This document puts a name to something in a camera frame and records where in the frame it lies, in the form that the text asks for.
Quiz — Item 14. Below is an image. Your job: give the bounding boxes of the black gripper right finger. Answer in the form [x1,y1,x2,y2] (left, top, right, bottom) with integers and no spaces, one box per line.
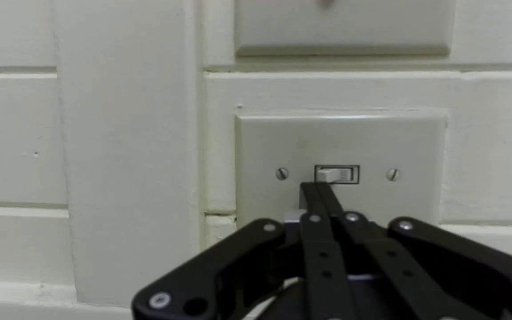
[316,182,512,320]

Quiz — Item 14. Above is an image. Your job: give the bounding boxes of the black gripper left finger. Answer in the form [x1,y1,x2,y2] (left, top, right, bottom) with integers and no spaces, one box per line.
[130,181,359,320]

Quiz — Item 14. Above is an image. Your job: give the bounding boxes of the white light switch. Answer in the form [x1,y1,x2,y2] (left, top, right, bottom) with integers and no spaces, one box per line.
[233,0,457,60]
[233,108,451,227]

